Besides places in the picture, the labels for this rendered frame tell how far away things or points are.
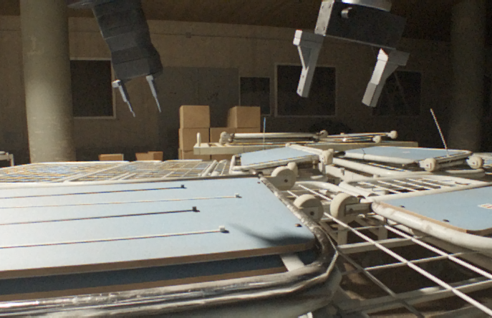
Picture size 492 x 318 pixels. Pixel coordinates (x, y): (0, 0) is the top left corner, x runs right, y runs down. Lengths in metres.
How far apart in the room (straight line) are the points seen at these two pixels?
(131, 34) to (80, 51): 6.56
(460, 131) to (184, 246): 6.67
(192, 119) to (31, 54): 2.42
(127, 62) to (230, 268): 0.36
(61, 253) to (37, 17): 4.65
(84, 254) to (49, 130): 4.30
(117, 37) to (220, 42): 6.25
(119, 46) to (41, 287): 0.35
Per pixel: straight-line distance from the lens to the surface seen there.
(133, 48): 0.48
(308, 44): 0.46
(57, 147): 4.63
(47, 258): 0.37
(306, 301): 0.30
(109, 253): 0.35
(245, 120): 4.02
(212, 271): 0.33
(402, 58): 0.54
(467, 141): 6.85
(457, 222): 0.58
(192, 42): 6.67
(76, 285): 0.35
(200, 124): 3.86
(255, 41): 6.86
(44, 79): 4.70
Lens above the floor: 0.69
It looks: 5 degrees down
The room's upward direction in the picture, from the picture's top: 1 degrees counter-clockwise
